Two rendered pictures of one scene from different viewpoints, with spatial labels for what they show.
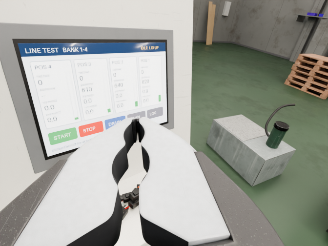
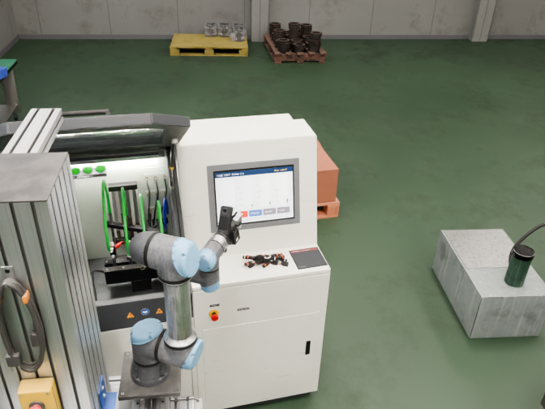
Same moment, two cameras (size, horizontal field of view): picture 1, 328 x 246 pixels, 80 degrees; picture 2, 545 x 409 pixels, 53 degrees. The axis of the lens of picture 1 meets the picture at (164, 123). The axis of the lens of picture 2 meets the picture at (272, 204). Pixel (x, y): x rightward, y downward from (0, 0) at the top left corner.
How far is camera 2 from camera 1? 2.17 m
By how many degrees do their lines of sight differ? 22
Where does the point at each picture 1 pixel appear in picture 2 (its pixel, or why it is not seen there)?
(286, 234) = (480, 397)
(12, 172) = (202, 230)
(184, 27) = (309, 154)
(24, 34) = (217, 169)
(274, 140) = (511, 273)
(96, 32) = (249, 165)
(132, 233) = (253, 273)
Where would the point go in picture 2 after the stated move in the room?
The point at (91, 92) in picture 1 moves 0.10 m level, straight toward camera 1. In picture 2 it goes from (243, 195) to (241, 204)
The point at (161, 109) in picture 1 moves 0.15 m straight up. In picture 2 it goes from (289, 208) to (290, 182)
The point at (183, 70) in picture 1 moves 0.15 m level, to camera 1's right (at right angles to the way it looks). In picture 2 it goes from (308, 182) to (336, 189)
